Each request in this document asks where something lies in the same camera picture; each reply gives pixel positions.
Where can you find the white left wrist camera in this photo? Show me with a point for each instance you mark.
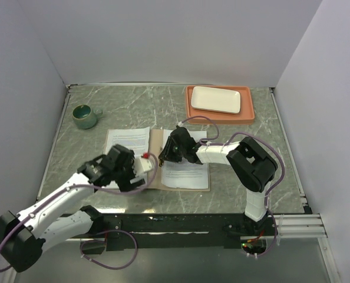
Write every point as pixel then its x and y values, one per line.
pixel 143 168

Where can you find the printed paper sheet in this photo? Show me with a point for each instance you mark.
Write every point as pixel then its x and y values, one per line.
pixel 136 140
pixel 185 175

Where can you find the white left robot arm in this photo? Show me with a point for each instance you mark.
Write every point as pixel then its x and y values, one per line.
pixel 26 235

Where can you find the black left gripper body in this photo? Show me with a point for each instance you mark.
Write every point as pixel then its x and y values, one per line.
pixel 124 174

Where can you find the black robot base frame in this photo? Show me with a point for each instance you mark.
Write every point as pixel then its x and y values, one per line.
pixel 158 230

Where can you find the terracotta rectangular tray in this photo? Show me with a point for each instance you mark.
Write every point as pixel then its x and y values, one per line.
pixel 246 115

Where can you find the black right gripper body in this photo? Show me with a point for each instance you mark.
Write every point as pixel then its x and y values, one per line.
pixel 180 154

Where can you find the white rectangular plate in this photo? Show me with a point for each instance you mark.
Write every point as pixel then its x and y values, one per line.
pixel 216 99

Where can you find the green ceramic cup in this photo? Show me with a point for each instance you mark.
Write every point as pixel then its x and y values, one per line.
pixel 86 117

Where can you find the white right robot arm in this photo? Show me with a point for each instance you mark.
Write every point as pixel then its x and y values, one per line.
pixel 252 164

